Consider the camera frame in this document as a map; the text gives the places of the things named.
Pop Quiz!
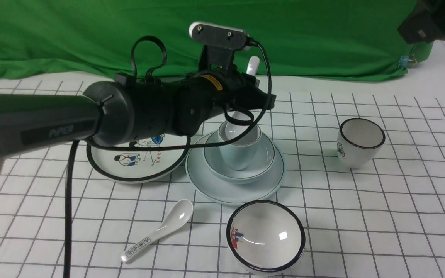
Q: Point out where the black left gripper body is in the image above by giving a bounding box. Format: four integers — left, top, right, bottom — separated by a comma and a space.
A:
174, 71, 277, 136

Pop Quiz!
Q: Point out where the plain white ceramic spoon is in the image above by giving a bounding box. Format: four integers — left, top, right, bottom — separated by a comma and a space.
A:
225, 56, 261, 139

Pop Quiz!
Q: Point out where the pale gold-rimmed cup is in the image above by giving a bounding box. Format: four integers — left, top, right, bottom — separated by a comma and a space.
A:
218, 121, 262, 170

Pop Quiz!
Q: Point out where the pale green-rimmed bowl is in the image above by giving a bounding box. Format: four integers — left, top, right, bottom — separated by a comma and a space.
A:
203, 133, 275, 185

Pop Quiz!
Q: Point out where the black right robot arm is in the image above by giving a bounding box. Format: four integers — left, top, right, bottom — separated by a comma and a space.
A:
397, 0, 445, 44

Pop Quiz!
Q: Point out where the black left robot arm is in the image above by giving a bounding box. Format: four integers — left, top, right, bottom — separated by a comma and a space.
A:
0, 71, 276, 174

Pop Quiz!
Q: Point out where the black-rimmed cartoon plate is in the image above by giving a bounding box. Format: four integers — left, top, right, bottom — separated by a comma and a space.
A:
87, 134, 191, 184

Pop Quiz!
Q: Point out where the white spoon with characters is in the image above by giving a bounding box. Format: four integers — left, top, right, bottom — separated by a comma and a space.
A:
121, 199, 194, 263

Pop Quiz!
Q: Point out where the black-rimmed cartoon bowl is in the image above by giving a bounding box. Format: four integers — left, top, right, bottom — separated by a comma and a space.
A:
225, 200, 306, 276

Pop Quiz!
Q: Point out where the black-rimmed white cup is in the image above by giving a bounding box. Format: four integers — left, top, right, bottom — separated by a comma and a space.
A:
336, 117, 386, 169

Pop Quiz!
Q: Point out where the green backdrop cloth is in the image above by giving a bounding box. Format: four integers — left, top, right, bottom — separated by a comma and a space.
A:
0, 0, 433, 81

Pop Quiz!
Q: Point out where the blue binder clip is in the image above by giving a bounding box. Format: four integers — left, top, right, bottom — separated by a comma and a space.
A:
397, 54, 418, 69

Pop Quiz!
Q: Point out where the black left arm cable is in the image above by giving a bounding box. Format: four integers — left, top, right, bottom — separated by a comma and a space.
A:
63, 36, 272, 278

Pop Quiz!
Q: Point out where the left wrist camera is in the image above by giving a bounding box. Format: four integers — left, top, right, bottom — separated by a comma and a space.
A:
188, 21, 250, 75

